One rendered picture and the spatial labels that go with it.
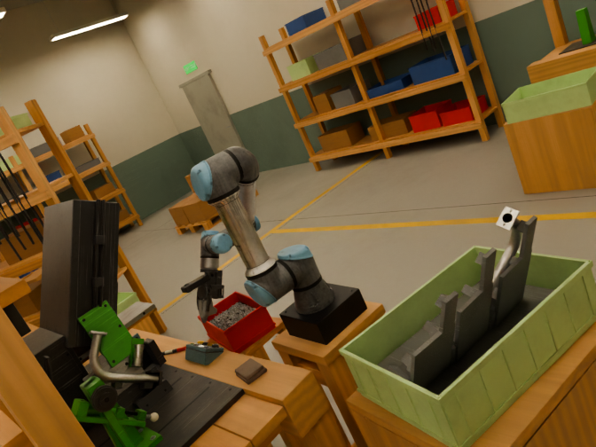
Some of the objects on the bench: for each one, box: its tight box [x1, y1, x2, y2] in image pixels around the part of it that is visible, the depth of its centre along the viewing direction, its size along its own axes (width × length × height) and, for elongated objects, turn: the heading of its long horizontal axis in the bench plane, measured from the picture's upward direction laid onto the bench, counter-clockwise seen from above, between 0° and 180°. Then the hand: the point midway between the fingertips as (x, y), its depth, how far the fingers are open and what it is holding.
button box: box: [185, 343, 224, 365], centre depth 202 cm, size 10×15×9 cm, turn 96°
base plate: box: [84, 355, 245, 447], centre depth 200 cm, size 42×110×2 cm, turn 96°
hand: (202, 319), depth 209 cm, fingers closed
